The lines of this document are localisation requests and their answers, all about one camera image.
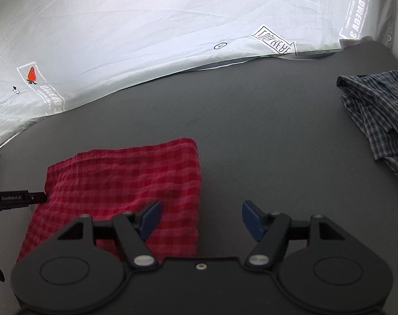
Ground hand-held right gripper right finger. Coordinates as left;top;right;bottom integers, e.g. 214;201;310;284
242;200;349;269

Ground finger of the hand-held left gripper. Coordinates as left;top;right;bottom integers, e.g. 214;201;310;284
28;192;47;206

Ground printed grey bed sheet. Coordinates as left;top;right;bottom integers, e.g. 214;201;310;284
0;0;398;148

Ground red checked garment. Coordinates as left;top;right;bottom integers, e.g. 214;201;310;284
17;137;201;264

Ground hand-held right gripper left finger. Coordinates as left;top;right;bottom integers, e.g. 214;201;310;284
54;200;163;269

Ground blue plaid shirt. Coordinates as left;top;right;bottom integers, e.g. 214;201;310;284
336;68;398;191

